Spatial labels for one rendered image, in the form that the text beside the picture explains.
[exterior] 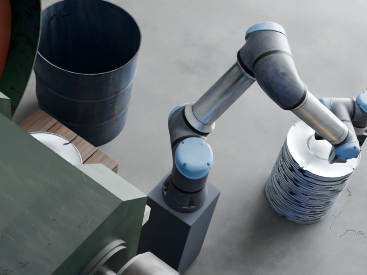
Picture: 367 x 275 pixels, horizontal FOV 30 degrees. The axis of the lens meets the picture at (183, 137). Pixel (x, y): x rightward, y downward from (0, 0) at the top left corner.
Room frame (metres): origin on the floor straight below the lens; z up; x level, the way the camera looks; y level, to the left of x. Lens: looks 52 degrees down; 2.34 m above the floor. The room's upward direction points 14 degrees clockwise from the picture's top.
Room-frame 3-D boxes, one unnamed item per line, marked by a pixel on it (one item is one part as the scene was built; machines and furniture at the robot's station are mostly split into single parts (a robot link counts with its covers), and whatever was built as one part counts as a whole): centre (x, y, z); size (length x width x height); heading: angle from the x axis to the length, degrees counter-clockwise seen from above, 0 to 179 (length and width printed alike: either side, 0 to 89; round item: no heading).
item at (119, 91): (1.86, 0.45, 0.24); 0.42 x 0.42 x 0.48
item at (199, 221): (1.27, -0.05, 0.23); 0.18 x 0.18 x 0.45; 65
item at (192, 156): (1.28, -0.04, 0.62); 0.13 x 0.12 x 0.14; 17
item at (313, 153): (1.70, -0.53, 0.34); 0.29 x 0.29 x 0.01
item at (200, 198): (1.27, -0.05, 0.50); 0.15 x 0.15 x 0.10
